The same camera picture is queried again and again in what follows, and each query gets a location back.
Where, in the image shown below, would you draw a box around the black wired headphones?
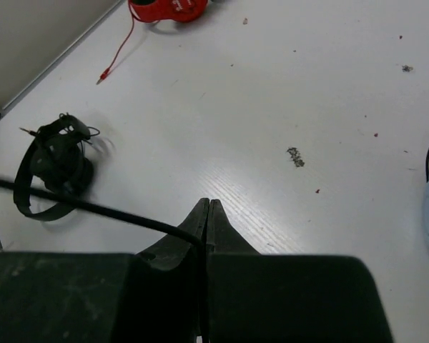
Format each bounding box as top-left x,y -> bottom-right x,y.
0,173 -> 210,343

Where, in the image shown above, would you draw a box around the small black folded headphones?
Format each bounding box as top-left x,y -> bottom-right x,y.
13,112 -> 102,222

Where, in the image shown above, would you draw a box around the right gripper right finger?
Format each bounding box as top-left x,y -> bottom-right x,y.
202,199 -> 260,342

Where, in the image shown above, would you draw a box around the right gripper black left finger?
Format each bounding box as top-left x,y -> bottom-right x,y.
112,198 -> 209,342

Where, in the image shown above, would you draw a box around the red black headphones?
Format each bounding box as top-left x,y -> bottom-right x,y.
97,0 -> 208,84

